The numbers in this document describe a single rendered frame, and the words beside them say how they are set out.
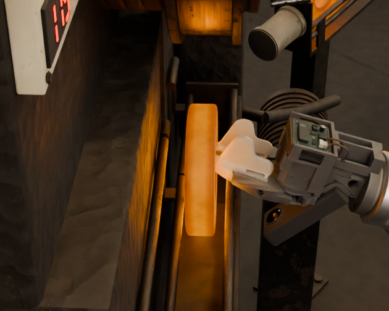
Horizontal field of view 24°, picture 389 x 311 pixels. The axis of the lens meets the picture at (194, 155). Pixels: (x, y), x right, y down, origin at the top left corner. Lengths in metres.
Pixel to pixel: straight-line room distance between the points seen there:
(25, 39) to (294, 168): 0.51
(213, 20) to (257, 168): 0.21
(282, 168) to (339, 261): 1.07
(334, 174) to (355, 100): 1.59
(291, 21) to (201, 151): 0.57
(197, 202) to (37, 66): 0.44
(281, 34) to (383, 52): 1.43
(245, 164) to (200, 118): 0.08
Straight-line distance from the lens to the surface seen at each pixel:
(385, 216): 1.06
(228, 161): 1.04
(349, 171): 1.05
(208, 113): 1.02
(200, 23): 0.92
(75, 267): 0.75
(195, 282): 1.06
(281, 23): 1.51
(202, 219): 1.02
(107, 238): 0.78
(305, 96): 1.63
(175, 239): 1.04
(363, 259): 2.09
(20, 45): 0.60
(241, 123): 1.05
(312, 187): 1.04
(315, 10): 1.59
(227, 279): 0.99
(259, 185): 1.03
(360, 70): 2.80
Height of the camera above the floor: 1.38
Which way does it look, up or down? 35 degrees down
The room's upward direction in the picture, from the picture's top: straight up
